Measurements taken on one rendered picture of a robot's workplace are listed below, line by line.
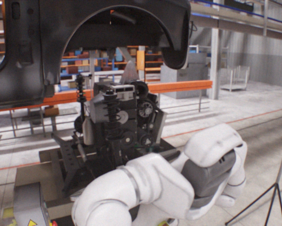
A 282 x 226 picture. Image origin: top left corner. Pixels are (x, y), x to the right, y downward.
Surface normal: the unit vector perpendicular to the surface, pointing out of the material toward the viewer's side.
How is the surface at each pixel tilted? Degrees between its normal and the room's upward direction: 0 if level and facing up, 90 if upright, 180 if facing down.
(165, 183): 93
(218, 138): 20
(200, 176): 93
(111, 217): 61
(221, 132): 16
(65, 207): 90
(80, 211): 66
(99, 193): 27
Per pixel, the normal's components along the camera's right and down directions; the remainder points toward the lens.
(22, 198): 0.00, -0.96
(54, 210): 0.44, 0.26
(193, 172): -0.79, 0.18
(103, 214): 0.44, -0.31
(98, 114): 0.09, 0.29
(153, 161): 0.18, -0.87
